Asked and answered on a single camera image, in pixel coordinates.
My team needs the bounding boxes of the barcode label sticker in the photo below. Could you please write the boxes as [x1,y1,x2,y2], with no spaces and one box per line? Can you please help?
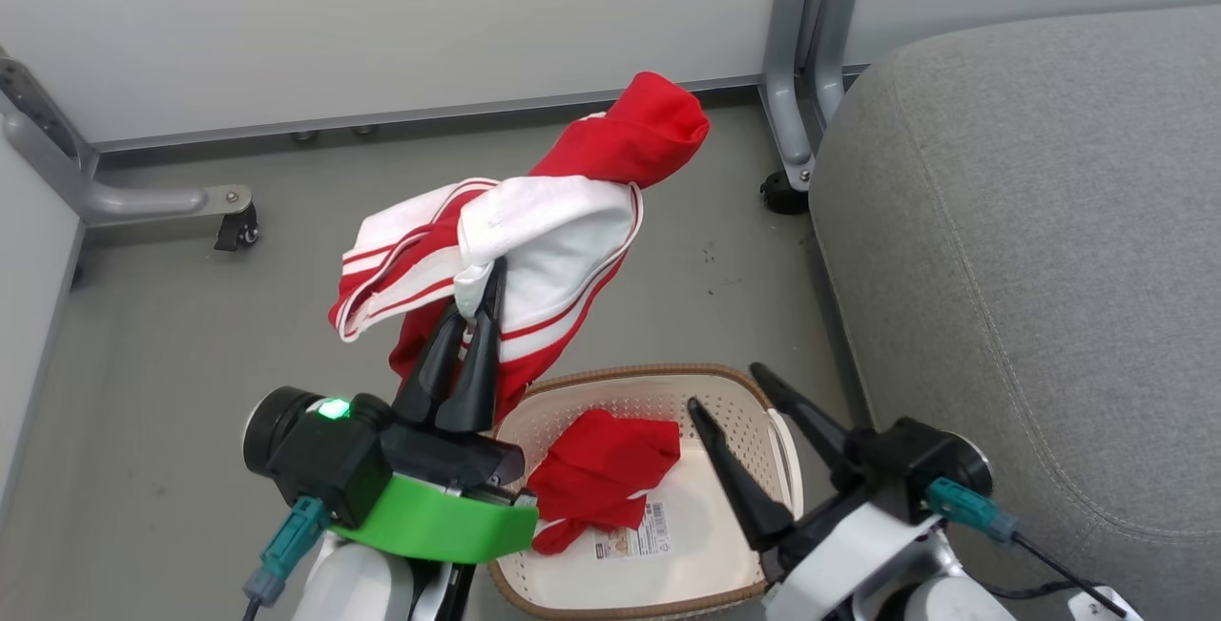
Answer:
[593,502,673,560]

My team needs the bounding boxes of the long grey partition foot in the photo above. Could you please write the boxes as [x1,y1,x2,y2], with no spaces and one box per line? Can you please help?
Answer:
[0,58,254,229]

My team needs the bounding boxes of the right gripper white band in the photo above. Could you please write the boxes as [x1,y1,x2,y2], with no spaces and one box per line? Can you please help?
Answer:
[687,362,945,621]

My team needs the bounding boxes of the left teal plug with cable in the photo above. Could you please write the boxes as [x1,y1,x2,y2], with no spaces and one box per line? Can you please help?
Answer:
[243,497,330,621]

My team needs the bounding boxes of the plain red garment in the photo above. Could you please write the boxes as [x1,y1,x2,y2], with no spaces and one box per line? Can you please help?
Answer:
[527,408,683,555]

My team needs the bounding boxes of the cream perforated laundry basket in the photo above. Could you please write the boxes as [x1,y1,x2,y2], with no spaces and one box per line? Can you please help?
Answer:
[486,363,805,621]

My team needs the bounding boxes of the red and white striped garment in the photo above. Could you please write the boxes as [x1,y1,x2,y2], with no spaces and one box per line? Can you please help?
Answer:
[329,71,712,426]

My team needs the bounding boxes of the upright grey partition foot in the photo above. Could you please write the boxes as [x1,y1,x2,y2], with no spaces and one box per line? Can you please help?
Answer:
[760,0,859,193]

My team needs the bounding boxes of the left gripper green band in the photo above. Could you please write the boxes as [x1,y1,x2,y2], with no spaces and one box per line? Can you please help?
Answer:
[329,259,540,565]

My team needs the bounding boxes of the grey fabric sofa seat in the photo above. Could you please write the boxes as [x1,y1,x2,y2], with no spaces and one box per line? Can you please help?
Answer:
[809,6,1221,621]

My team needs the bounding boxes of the black caster wheel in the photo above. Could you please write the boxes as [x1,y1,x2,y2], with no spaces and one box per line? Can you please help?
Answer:
[760,171,811,216]
[214,204,260,253]

